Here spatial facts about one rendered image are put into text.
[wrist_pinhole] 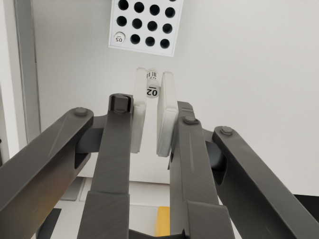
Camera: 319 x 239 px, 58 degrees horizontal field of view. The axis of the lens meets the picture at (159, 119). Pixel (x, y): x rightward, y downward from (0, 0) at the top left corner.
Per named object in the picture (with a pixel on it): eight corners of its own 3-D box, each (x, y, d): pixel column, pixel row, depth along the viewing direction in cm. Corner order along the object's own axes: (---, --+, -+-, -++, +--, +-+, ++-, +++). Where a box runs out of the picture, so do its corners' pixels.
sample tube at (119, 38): (118, 27, 39) (114, 32, 35) (127, 28, 39) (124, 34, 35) (117, 36, 39) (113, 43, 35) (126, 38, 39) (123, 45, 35)
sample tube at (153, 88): (146, 65, 25) (145, 82, 21) (160, 67, 25) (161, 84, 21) (144, 78, 25) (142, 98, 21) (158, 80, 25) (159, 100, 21)
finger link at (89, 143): (126, 160, 14) (63, 152, 14) (131, 115, 19) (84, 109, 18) (129, 133, 13) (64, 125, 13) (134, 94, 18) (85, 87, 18)
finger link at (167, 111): (164, 108, 15) (179, 110, 15) (163, 70, 21) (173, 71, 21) (155, 157, 16) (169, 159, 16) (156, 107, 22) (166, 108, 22)
